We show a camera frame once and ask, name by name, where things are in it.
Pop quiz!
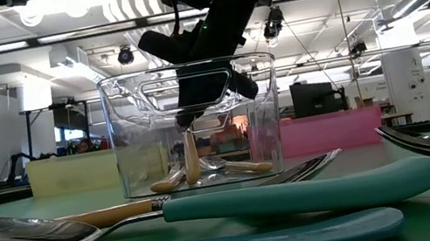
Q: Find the black overhead rig camera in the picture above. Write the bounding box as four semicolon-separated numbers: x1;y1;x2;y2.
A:
259;4;289;42

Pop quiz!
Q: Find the pink plastic bin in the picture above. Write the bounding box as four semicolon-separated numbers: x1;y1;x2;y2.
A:
276;103;387;161

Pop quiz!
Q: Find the small background table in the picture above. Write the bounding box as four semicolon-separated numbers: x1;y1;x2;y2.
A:
382;110;416;130

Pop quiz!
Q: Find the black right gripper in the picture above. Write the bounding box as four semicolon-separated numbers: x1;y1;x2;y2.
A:
130;0;285;133

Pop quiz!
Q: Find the person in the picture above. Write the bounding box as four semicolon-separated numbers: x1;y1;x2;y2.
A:
74;137;96;155

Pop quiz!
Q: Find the white pillar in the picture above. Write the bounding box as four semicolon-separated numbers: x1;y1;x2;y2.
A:
378;44;430;129

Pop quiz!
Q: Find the clear plastic bin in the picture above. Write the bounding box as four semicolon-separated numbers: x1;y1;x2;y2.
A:
95;46;296;204

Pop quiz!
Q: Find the black standing desk frame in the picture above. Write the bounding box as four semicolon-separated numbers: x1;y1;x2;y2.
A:
17;97;110;163

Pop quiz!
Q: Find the black computer monitor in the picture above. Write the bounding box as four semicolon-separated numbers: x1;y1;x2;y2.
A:
288;75;350;121

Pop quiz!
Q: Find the yellow plastic bin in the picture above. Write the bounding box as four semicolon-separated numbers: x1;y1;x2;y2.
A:
24;146;121;203

